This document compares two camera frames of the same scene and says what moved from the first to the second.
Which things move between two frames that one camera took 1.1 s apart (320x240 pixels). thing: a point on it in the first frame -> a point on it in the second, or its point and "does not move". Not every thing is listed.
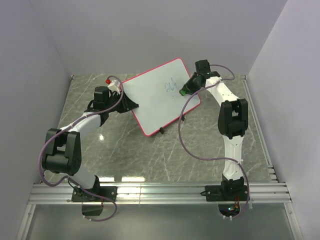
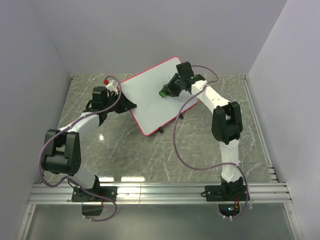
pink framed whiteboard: x=157 y=91 does not move
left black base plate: x=79 y=195 does not move
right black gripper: x=190 y=90 -> x=168 y=87
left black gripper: x=126 y=104 does not move
